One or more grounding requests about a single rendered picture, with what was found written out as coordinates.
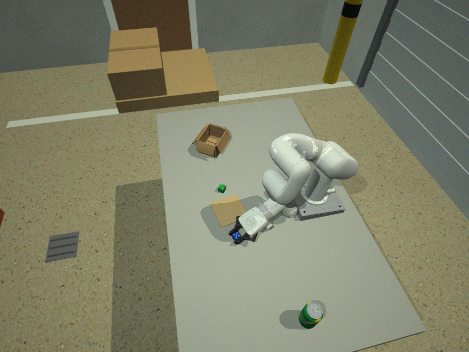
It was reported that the brown cardboard box with flaps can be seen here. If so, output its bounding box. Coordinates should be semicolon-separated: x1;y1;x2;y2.
192;123;231;158

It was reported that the tan square mat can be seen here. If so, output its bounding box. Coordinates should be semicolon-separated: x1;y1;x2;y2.
210;194;246;228

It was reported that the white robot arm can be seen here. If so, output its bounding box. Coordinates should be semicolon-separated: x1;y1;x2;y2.
258;133;358;230

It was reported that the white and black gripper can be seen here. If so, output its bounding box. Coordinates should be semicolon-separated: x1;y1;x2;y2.
229;207;269;244

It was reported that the green drink can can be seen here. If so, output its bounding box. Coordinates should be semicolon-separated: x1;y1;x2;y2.
298;302;323;329

